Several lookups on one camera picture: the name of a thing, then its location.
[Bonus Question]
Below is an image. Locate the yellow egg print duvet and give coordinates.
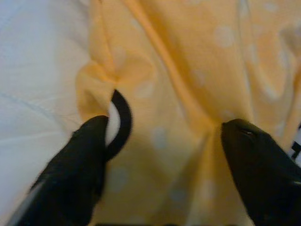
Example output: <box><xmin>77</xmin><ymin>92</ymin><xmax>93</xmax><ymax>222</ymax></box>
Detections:
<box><xmin>75</xmin><ymin>0</ymin><xmax>301</xmax><ymax>226</ymax></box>

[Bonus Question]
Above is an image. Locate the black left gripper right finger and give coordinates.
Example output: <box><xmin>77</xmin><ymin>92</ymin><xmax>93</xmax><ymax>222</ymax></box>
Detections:
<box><xmin>221</xmin><ymin>118</ymin><xmax>301</xmax><ymax>226</ymax></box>

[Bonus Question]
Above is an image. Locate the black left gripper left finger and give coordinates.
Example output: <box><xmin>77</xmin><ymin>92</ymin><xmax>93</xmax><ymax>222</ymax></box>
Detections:
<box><xmin>9</xmin><ymin>115</ymin><xmax>110</xmax><ymax>226</ymax></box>

